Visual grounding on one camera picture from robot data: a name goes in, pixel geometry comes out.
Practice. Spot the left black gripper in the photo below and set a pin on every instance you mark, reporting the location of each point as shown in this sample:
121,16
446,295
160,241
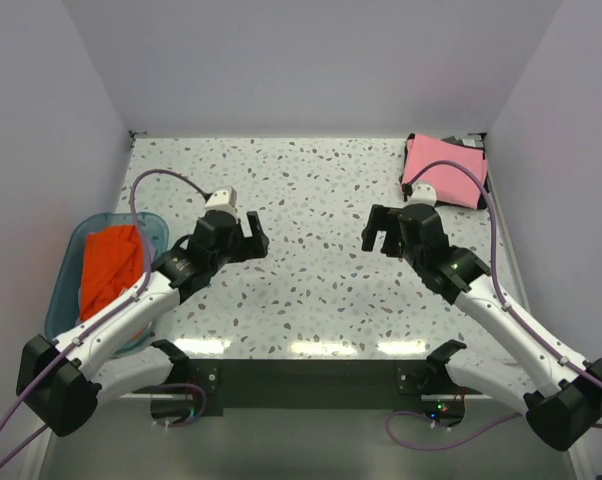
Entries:
250,247

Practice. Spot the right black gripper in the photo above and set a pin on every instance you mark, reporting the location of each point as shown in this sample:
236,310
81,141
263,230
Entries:
381,219

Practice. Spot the orange t shirt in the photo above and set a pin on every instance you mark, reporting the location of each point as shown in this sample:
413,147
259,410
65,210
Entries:
112,263

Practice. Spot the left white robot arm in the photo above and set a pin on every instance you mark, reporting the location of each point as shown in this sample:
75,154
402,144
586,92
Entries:
63,381

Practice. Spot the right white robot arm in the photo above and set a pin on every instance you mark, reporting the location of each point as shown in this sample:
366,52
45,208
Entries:
556,389

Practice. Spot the pink folded t shirt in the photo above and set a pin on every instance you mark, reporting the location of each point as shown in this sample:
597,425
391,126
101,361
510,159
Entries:
443,167

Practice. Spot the black folded t shirt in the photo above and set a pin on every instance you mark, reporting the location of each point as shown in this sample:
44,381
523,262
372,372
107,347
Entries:
481,150

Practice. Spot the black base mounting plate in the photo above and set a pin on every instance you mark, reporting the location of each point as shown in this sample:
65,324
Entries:
214,386

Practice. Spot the teal plastic basket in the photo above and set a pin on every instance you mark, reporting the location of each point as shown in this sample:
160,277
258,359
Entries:
63,311

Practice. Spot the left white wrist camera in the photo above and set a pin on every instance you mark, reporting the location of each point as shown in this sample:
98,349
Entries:
222,199

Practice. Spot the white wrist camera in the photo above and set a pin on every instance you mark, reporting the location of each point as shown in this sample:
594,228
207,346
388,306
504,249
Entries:
420,193
222,199

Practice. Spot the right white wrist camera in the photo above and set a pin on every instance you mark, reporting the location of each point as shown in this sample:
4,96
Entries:
420,193

